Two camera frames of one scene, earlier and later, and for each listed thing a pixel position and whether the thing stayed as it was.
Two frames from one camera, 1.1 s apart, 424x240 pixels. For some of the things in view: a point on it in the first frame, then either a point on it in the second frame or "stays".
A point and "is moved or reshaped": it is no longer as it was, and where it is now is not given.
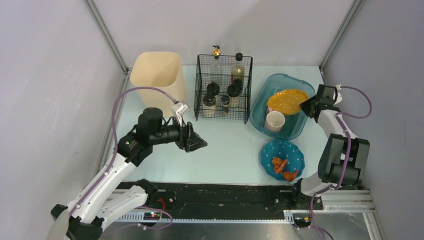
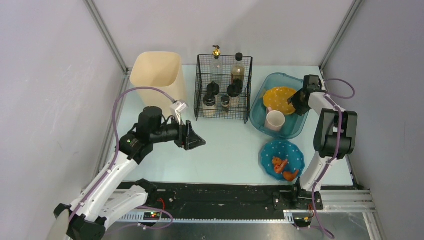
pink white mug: x=275 y=120 stays
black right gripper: x=315 y=106 → x=298 y=101
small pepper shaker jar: x=225 y=100 stays
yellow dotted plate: x=286 y=101 is moved or reshaped
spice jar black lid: x=213 y=89 stays
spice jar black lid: x=209 y=100 stays
